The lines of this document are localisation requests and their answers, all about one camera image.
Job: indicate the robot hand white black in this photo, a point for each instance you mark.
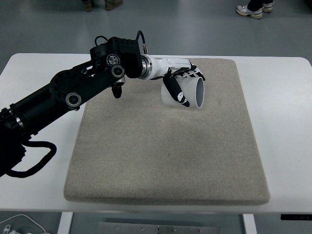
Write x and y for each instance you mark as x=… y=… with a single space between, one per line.
x=170 y=64

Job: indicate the white ribbed cup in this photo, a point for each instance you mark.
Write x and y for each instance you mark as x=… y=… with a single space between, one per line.
x=190 y=85

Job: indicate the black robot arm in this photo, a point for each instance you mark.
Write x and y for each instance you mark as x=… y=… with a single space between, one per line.
x=73 y=85

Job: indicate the person's brown boot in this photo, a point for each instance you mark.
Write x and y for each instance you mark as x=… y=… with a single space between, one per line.
x=88 y=6
x=113 y=4

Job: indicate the beige felt mat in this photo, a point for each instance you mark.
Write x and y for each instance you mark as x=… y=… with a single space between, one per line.
x=168 y=158

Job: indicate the person's white sneaker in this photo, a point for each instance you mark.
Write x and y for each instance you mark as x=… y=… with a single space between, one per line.
x=267 y=7
x=248 y=11

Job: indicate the grey metal plate with screws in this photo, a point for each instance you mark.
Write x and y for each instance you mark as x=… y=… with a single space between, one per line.
x=158 y=229

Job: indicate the white table leg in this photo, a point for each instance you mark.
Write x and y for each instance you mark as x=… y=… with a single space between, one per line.
x=249 y=225
x=65 y=223

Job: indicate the black table control panel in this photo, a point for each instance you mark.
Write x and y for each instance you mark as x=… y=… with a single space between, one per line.
x=296 y=217

